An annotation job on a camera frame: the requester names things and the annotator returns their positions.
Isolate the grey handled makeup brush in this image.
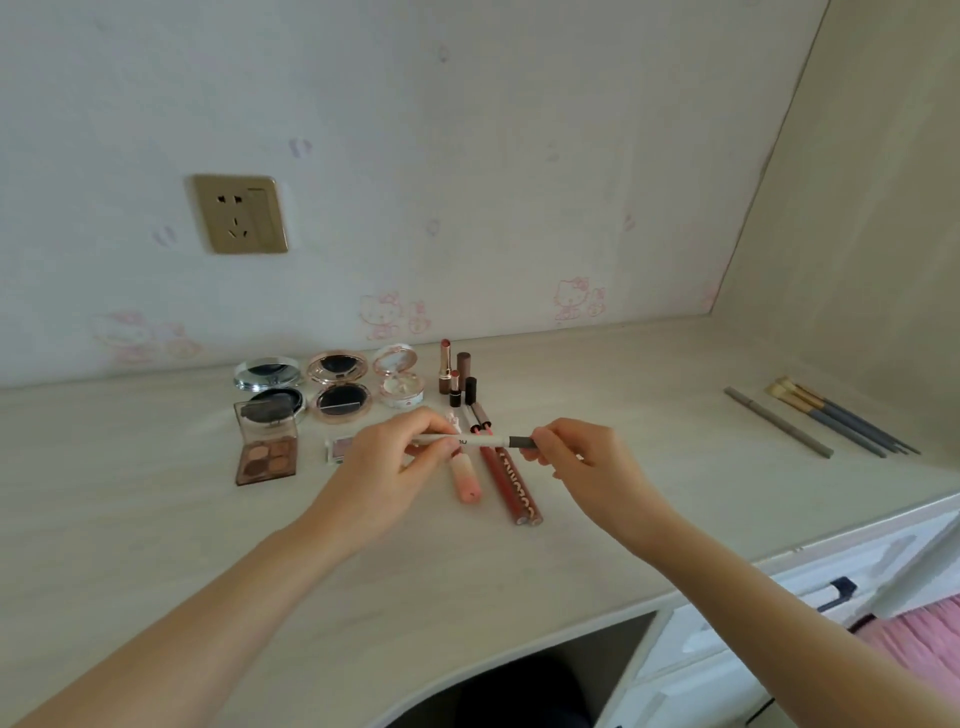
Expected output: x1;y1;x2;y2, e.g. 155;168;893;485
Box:
780;377;922;455
771;380;906;456
765;384;889;459

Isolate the silver open compact mirror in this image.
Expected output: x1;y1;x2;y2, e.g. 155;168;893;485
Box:
233;356;307;427

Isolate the pink fabric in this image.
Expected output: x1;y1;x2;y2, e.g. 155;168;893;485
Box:
853;594;960;702

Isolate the white makeup pen grey cap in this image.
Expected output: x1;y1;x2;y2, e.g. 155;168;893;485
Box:
409;431;539;452

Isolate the brown eyeshadow palette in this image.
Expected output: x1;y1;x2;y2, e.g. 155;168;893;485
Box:
234;398;299;487

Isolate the black white drawer handle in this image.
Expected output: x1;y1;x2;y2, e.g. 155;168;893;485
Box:
812;576;859;610

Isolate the person's left forearm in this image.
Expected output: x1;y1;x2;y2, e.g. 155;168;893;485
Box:
11;522;355;728

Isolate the pink lip gloss tube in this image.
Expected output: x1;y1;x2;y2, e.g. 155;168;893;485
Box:
445;409;486;506

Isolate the person's left hand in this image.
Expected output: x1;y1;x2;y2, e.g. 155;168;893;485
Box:
300;408;461;560

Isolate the person's right hand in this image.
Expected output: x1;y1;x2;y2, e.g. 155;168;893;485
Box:
520;418;670;561

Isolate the white pink floral compact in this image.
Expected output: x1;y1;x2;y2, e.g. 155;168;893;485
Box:
372;342;426;412

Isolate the person's right forearm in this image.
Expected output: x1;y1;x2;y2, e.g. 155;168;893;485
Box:
628;510;960;728

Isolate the red patterned lip gloss tube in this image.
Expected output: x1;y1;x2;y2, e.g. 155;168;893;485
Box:
462;402;544;527

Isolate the grey eyebrow pencil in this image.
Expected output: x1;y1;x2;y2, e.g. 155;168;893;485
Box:
723;387;835;459

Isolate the rose gold open compact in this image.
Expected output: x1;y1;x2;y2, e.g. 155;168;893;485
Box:
305;350;373;424

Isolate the gold wall socket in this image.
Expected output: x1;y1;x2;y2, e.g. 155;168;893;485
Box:
192;174;290;255

